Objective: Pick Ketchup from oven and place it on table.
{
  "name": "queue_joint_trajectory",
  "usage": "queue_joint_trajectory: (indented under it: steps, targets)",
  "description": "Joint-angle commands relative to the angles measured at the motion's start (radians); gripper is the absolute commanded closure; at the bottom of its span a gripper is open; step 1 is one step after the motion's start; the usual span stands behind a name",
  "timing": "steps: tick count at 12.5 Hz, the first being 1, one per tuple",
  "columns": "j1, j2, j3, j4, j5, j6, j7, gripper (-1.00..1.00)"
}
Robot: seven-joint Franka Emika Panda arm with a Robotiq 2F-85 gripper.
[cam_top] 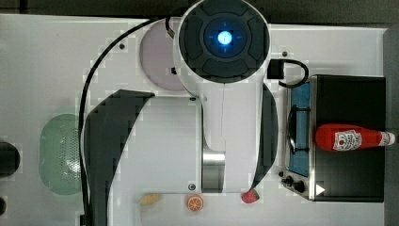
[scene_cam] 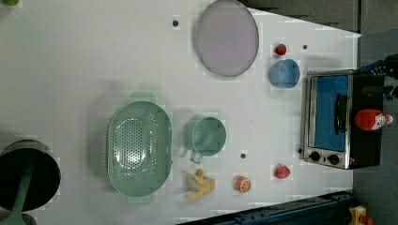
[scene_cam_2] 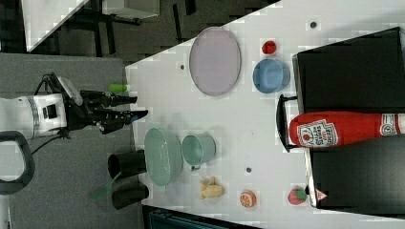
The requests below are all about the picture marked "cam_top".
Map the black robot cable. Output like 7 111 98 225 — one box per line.
77 15 177 226

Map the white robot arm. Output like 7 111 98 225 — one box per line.
173 0 270 193

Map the strawberry toy near oven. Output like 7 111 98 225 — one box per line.
241 188 260 204

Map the green perforated colander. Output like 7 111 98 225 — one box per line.
39 114 81 196

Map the orange slice toy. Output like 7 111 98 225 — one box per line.
187 195 204 211

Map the pale purple round plate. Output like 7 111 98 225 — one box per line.
139 20 184 92

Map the yellow banana toy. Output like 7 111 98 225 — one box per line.
140 194 161 205

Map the black toaster oven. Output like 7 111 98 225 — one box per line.
279 75 386 202

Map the red ketchup bottle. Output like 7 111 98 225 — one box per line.
314 123 398 152

